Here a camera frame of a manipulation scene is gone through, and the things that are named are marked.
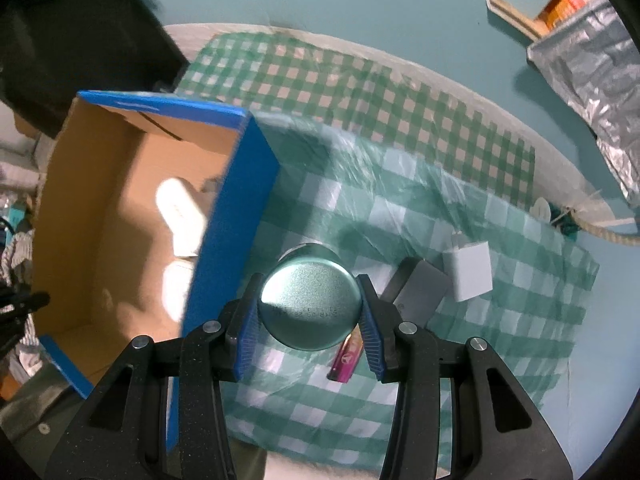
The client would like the wooden window ledge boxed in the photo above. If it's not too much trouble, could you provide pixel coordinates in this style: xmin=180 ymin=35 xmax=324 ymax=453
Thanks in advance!
xmin=486 ymin=0 xmax=543 ymax=43

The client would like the beige rope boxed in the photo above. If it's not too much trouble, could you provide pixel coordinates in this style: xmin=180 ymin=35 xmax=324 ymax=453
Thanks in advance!
xmin=575 ymin=207 xmax=640 ymax=247

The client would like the teal round tin can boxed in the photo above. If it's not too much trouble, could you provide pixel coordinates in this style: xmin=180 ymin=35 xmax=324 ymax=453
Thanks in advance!
xmin=257 ymin=242 xmax=361 ymax=352

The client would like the silver foil curtain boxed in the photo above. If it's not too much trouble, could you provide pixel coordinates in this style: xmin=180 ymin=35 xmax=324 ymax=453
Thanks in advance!
xmin=527 ymin=0 xmax=640 ymax=221

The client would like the grey striped cloth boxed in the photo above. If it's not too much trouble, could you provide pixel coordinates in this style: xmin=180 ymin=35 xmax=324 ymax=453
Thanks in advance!
xmin=0 ymin=225 xmax=46 ymax=381

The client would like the green checkered tablecloth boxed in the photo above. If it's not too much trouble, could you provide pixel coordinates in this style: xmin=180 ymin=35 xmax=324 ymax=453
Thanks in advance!
xmin=220 ymin=115 xmax=601 ymax=473

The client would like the white octagonal case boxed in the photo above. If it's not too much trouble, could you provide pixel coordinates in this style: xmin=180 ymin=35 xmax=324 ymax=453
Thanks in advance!
xmin=162 ymin=260 xmax=198 ymax=321

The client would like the green beige checkered cloth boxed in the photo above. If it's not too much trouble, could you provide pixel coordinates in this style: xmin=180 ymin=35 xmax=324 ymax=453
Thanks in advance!
xmin=172 ymin=32 xmax=536 ymax=211

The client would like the white earbuds case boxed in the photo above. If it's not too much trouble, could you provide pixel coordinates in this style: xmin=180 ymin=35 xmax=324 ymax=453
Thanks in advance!
xmin=155 ymin=177 xmax=208 ymax=231

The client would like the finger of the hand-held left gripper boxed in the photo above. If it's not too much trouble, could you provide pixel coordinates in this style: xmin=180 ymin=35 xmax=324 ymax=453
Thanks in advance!
xmin=0 ymin=312 xmax=31 ymax=361
xmin=0 ymin=290 xmax=51 ymax=313

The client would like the black hanging jacket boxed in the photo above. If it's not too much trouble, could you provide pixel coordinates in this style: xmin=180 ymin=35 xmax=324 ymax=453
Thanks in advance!
xmin=0 ymin=0 xmax=191 ymax=138

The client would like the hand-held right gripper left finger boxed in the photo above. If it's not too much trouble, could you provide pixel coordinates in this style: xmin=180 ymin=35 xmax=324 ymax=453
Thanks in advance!
xmin=42 ymin=272 xmax=266 ymax=480

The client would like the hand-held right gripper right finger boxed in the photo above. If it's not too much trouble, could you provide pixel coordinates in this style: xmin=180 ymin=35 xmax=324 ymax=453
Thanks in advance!
xmin=356 ymin=274 xmax=576 ymax=480

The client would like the pink yellow lighter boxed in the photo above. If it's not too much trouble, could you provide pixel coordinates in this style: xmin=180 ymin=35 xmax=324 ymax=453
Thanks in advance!
xmin=327 ymin=332 xmax=363 ymax=383

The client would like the blue cardboard box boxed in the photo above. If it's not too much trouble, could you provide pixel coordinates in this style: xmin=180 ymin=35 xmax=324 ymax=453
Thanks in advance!
xmin=30 ymin=90 xmax=281 ymax=453

